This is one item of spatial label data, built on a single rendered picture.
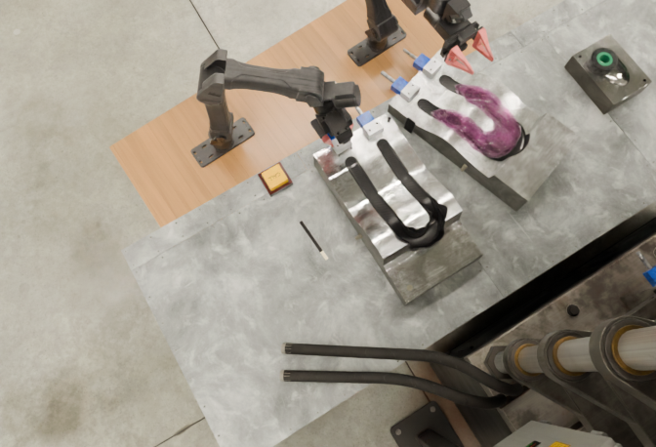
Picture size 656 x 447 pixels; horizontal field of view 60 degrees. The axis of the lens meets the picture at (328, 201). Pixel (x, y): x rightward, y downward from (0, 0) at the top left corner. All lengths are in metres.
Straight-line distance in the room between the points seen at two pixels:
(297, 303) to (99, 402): 1.21
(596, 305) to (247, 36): 2.01
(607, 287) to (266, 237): 1.00
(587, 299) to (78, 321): 1.98
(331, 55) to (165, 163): 0.64
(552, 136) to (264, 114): 0.87
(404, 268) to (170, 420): 1.30
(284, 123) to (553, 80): 0.87
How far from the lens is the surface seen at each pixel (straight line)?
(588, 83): 1.98
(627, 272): 1.88
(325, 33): 1.97
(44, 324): 2.75
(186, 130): 1.87
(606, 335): 0.99
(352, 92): 1.43
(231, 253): 1.71
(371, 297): 1.66
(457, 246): 1.65
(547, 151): 1.76
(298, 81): 1.40
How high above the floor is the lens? 2.44
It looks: 73 degrees down
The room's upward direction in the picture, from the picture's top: 4 degrees counter-clockwise
